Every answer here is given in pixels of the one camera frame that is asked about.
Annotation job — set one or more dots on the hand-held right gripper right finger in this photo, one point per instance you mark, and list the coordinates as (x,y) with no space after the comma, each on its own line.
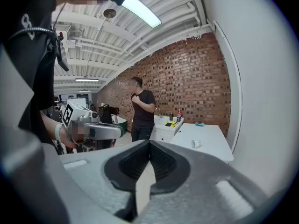
(198,183)

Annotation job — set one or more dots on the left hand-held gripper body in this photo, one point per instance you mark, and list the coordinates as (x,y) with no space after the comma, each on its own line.
(70,114)

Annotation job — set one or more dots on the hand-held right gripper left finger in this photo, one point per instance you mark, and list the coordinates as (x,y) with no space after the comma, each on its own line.
(93,171)

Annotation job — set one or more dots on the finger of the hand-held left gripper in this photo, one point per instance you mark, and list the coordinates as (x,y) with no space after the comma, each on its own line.
(107,130)

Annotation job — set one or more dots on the white cup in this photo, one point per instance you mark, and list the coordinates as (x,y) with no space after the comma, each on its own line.
(195,143)

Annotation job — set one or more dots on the person's left forearm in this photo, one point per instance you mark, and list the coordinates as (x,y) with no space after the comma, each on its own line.
(50,127)

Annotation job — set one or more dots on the green round tub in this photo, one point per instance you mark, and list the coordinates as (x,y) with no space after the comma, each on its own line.
(121,123)

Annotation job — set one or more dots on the black bag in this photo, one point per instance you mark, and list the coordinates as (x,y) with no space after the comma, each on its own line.
(106,113)

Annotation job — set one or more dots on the white wristband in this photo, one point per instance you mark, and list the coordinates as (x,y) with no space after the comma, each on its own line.
(58,133)

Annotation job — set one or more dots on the small ceiling light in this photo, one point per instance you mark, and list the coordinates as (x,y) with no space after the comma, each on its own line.
(87,79)

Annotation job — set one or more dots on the white table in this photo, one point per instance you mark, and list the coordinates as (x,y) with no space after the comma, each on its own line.
(205,141)

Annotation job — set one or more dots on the chrome faucet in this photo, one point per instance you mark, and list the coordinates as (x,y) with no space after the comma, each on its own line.
(159,112)

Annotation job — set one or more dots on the white sink cabinet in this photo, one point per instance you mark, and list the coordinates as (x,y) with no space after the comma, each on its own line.
(163,129)

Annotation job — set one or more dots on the light blue cloth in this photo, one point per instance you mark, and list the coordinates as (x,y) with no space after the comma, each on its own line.
(200,124)

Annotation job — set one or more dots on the black chest-worn device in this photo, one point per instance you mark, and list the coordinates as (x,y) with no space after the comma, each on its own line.
(61,52)

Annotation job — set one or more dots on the yellow and black sponge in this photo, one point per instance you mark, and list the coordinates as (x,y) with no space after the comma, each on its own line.
(171,124)

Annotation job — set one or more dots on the dark soap bottle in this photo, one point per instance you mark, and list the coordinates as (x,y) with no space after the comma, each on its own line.
(171,116)

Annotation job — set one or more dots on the person's black shirt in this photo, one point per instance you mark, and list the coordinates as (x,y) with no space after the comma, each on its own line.
(28,62)

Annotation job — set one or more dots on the red bottle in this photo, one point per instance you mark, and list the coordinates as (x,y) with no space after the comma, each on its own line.
(179,115)

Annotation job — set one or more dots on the round metal ceiling disc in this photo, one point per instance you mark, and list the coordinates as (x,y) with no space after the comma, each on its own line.
(109,13)

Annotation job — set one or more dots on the long ceiling light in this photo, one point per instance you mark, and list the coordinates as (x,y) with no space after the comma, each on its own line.
(140,9)

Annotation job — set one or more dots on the white ceiling pipe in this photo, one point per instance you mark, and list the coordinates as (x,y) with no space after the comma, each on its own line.
(192,10)

